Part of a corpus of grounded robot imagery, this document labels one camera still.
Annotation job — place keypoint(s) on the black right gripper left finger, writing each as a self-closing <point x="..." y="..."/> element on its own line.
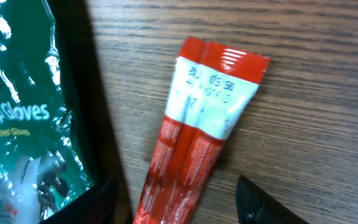
<point x="96" y="206"/>

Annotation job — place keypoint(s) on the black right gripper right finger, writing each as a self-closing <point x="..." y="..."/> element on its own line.
<point x="255" y="206"/>

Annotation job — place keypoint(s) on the green 3M gloves packet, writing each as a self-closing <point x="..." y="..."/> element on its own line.
<point x="42" y="164"/>

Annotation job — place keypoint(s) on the red coffee stick sachet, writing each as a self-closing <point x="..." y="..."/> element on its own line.
<point x="211" y="86"/>

